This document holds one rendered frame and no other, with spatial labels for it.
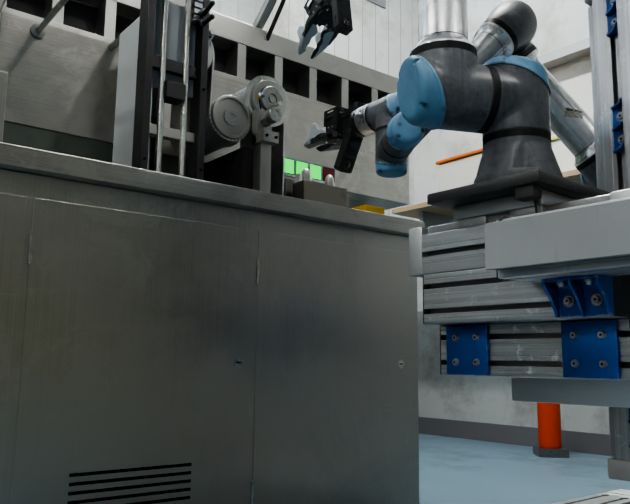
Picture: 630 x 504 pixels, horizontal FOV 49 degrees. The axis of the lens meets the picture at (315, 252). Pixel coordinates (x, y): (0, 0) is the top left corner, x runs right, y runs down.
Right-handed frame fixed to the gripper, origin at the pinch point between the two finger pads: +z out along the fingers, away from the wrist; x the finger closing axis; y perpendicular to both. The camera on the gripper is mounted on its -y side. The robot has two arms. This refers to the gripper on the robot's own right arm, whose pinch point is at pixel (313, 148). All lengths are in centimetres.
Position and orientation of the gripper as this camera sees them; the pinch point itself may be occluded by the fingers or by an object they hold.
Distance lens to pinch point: 189.2
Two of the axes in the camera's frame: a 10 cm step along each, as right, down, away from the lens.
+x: -7.9, -1.0, -6.1
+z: -6.2, 1.1, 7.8
